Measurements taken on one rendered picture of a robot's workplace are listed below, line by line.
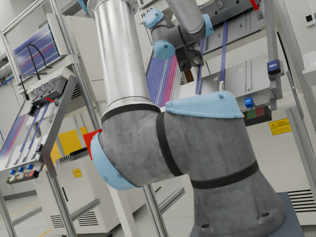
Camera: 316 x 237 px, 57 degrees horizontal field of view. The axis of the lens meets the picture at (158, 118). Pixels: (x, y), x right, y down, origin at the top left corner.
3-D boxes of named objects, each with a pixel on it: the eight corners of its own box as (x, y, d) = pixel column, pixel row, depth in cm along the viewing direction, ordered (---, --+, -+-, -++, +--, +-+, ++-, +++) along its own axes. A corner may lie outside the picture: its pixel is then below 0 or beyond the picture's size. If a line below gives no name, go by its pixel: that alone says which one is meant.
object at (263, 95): (277, 100, 102) (269, 87, 98) (137, 139, 139) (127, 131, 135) (276, 97, 102) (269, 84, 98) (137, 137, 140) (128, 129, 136)
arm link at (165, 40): (180, 39, 97) (175, 17, 103) (150, 51, 100) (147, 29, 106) (187, 53, 104) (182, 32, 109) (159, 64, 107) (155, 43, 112)
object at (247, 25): (271, 33, 124) (266, 24, 121) (151, 82, 162) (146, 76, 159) (267, -8, 144) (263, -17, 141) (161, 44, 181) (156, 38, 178)
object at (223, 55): (223, 97, 112) (221, 94, 111) (219, 98, 113) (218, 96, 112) (227, 20, 142) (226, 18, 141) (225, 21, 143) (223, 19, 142)
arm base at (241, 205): (293, 236, 40) (271, 169, 40) (190, 253, 45) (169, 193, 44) (280, 195, 54) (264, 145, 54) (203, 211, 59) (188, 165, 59)
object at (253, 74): (273, 92, 101) (270, 87, 99) (134, 134, 138) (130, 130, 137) (271, 57, 112) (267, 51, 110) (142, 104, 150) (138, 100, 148)
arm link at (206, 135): (260, 168, 42) (230, 78, 41) (174, 189, 46) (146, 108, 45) (255, 149, 53) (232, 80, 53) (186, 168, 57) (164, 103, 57)
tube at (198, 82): (197, 110, 116) (195, 108, 115) (194, 111, 117) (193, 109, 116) (205, 31, 145) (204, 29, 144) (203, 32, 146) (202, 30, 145)
